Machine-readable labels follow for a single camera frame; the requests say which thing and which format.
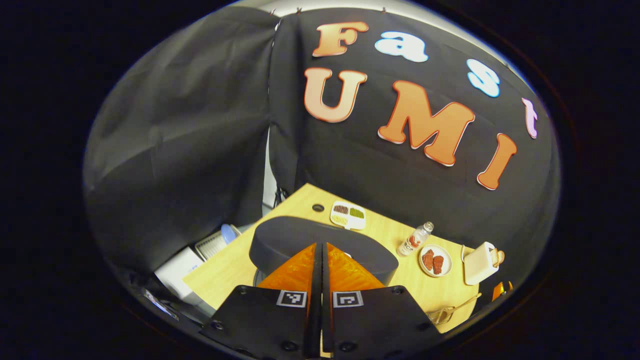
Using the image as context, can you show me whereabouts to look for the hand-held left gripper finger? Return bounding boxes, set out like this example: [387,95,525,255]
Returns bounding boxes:
[200,242,323,360]
[322,242,446,360]

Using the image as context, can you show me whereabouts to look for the black rice cooker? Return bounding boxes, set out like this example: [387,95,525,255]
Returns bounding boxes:
[248,216,400,288]

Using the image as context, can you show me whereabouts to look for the white toaster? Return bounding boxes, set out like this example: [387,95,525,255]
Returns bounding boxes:
[462,241,501,286]

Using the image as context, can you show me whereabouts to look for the white round plate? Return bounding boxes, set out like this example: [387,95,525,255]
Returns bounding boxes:
[418,244,453,278]

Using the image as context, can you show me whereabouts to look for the white divided dish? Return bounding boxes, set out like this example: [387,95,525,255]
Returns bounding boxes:
[330,201,367,231]

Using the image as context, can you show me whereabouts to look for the clear plastic bottle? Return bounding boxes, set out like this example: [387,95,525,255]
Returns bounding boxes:
[396,221,435,258]

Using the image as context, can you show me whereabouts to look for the white plastic basket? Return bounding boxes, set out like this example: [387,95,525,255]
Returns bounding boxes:
[194,230,237,262]

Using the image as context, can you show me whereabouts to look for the white storage box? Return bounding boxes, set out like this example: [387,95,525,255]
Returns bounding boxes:
[154,246,207,307]

